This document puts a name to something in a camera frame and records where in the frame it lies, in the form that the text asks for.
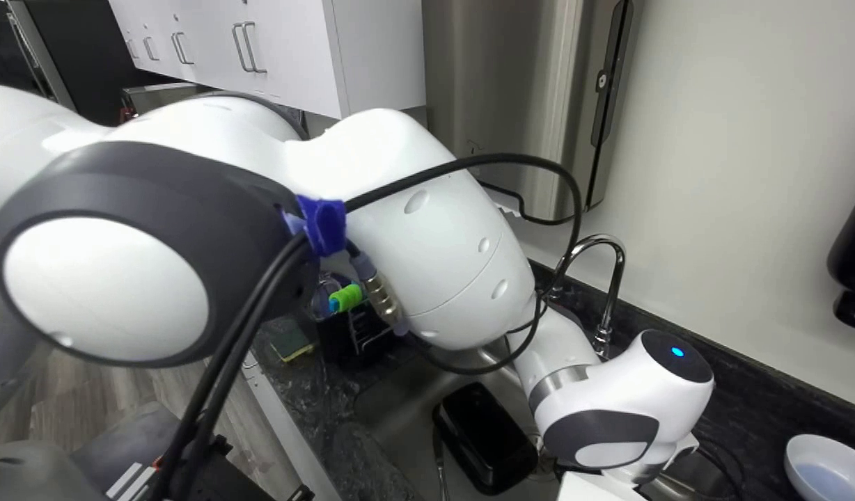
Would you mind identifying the black dish rack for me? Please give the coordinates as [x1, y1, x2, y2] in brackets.
[299, 247, 424, 368]

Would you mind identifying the clear round cup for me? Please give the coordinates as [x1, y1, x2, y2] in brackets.
[303, 270, 351, 323]

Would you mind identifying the green yellow sponge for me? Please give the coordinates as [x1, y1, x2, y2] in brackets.
[264, 330, 319, 368]

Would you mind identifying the stainless steel sink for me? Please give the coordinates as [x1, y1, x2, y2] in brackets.
[353, 341, 734, 501]

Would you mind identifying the chrome faucet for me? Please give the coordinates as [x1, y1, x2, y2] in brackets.
[543, 234, 629, 361]

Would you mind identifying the black rectangular container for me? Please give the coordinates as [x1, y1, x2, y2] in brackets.
[429, 380, 540, 497]

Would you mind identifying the grey tool plate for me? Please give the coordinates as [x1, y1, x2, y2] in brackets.
[72, 397, 319, 501]

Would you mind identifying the small white bowl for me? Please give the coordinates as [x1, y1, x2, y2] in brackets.
[782, 432, 855, 501]

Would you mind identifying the blue cable strap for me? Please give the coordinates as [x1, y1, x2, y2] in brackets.
[294, 192, 351, 261]

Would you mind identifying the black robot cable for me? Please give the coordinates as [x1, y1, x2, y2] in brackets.
[145, 151, 587, 501]

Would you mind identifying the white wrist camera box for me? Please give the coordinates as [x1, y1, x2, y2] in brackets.
[553, 441, 710, 501]

